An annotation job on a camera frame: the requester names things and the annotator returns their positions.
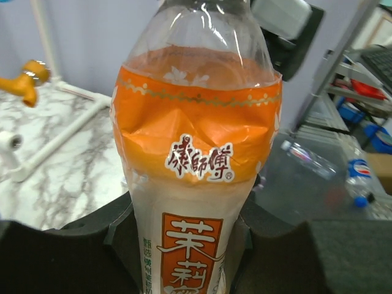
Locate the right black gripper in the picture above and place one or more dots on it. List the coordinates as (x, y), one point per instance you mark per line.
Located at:
(287, 56)

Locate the blue cap bottle on floor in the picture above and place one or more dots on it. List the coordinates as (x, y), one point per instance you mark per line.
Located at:
(359, 178)

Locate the orange tap valve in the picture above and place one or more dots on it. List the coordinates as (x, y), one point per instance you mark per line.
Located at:
(33, 74)

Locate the cluttered background shelf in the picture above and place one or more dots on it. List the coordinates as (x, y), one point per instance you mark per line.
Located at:
(341, 61)

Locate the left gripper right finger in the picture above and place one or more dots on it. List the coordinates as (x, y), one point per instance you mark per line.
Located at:
(317, 256)

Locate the bottle in lower corner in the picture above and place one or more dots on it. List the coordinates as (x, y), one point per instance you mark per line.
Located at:
(307, 158)

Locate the orange label drink bottle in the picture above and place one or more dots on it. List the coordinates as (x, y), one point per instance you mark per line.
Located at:
(195, 110)

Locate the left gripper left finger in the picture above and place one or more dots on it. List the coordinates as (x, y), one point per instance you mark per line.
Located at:
(93, 254)

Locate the white PVC pipe frame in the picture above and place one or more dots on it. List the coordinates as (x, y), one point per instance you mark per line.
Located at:
(64, 136)

